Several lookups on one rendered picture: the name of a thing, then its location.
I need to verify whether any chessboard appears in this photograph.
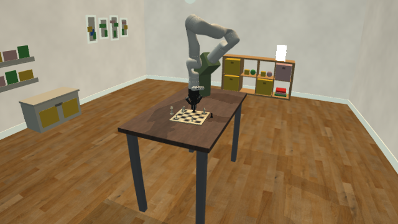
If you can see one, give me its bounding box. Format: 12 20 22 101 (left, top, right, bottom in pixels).
170 109 210 126

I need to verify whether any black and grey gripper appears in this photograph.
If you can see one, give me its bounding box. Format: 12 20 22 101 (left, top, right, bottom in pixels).
185 89 202 110

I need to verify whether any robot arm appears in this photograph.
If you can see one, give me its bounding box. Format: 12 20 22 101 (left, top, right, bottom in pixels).
185 14 240 91

